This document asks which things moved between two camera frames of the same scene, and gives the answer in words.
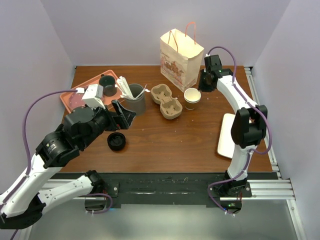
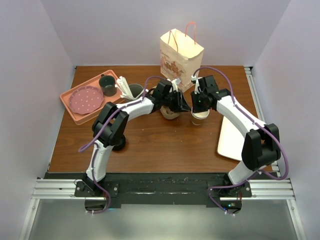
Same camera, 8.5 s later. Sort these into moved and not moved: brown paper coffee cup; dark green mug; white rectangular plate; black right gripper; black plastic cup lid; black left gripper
Moved: brown paper coffee cup; black left gripper; black right gripper
Not moved: white rectangular plate; dark green mug; black plastic cup lid
